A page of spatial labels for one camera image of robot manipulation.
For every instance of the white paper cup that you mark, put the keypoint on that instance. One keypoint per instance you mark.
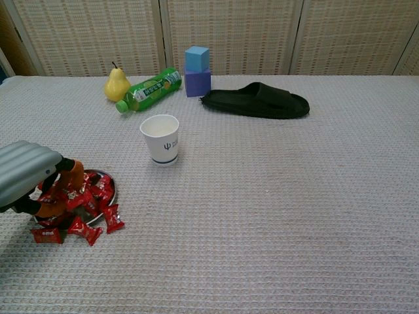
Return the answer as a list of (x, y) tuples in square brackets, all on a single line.
[(160, 147)]

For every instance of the brown wooden board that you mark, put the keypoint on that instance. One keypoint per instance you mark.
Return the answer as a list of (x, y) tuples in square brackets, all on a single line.
[(13, 42)]

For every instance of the silver metal plate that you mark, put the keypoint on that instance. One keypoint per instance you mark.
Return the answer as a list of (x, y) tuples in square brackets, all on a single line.
[(114, 191)]

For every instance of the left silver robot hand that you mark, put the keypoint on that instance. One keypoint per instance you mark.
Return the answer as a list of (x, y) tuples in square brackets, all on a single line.
[(23, 170)]

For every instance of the yellow pear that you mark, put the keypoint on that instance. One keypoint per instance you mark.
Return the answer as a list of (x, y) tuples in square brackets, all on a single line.
[(116, 86)]

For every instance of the bamboo folding screen panel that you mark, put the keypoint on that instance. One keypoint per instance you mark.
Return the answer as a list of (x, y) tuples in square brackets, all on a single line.
[(235, 32), (350, 32), (88, 36), (413, 62)]

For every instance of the white woven tablecloth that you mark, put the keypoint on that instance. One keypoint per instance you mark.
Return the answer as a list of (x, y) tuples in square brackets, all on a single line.
[(262, 212)]

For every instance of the purple foam cube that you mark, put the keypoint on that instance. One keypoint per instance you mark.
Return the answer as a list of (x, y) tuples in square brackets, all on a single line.
[(198, 83)]

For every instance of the green drink bottle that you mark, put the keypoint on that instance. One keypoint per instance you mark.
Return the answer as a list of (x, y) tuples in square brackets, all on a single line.
[(147, 91)]

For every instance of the light blue foam cube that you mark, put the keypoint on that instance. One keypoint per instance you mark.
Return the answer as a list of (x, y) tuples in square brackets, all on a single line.
[(196, 59)]

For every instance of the black slipper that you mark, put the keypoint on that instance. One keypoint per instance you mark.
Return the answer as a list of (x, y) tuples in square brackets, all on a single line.
[(255, 101)]

